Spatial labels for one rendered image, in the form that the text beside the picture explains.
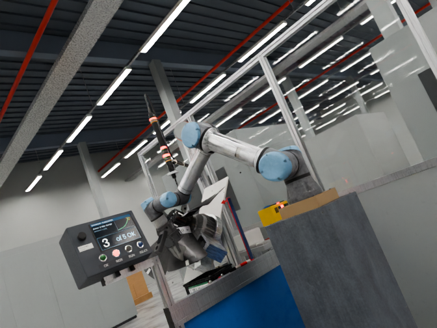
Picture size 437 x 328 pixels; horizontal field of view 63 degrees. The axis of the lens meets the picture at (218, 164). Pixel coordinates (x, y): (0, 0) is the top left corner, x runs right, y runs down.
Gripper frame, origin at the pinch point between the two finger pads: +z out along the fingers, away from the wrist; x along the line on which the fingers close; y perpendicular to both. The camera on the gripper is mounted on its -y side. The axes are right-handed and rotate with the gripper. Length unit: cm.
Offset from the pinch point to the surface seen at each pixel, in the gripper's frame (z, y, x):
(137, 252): -23, -39, -38
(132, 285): 160, 329, 749
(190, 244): -1.8, 11.2, 1.1
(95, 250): -33, -50, -36
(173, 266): 1.2, -3.5, 3.6
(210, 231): 1.8, 31.4, 5.4
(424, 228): 56, 77, -86
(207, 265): 14.8, 15.7, 5.5
